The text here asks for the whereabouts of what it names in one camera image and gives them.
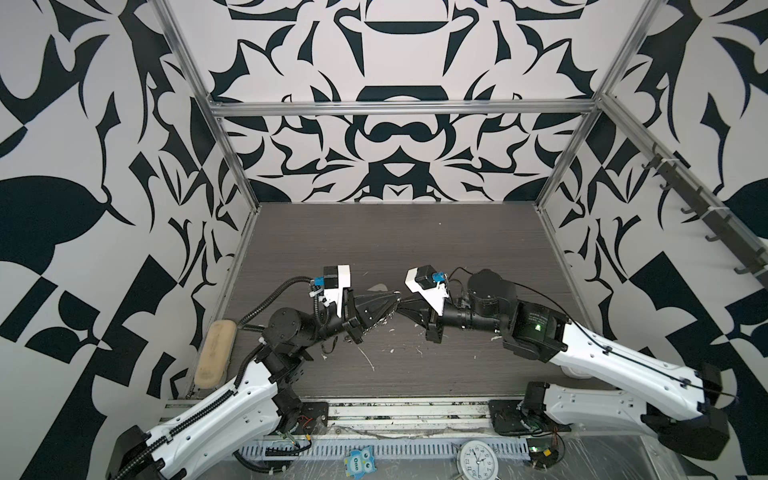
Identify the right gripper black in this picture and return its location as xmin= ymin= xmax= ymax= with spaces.
xmin=393 ymin=291 xmax=508 ymax=345

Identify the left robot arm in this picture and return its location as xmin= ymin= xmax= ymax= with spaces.
xmin=105 ymin=288 xmax=401 ymax=479

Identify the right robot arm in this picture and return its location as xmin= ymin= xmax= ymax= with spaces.
xmin=398 ymin=265 xmax=730 ymax=461

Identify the blue owl toy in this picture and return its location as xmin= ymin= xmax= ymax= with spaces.
xmin=343 ymin=446 xmax=376 ymax=480

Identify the white analog clock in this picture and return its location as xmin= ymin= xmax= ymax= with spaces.
xmin=457 ymin=440 xmax=499 ymax=480

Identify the green circuit board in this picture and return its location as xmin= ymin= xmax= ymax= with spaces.
xmin=526 ymin=435 xmax=565 ymax=470

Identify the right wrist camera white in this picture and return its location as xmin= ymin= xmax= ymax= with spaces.
xmin=405 ymin=265 xmax=450 ymax=316

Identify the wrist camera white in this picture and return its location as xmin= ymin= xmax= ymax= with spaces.
xmin=405 ymin=265 xmax=450 ymax=316
xmin=309 ymin=265 xmax=351 ymax=318

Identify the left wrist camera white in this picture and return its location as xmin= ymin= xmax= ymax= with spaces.
xmin=309 ymin=265 xmax=351 ymax=318

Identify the black corrugated cable hose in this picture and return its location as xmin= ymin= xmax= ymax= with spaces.
xmin=237 ymin=275 xmax=314 ymax=330

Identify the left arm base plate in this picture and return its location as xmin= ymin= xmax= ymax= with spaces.
xmin=275 ymin=401 xmax=329 ymax=434

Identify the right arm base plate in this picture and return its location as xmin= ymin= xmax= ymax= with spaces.
xmin=488 ymin=399 xmax=541 ymax=436

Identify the white slotted cable duct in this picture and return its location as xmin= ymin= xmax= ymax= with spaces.
xmin=239 ymin=437 xmax=529 ymax=462

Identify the black coat hook rail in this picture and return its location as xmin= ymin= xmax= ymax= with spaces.
xmin=643 ymin=142 xmax=767 ymax=290

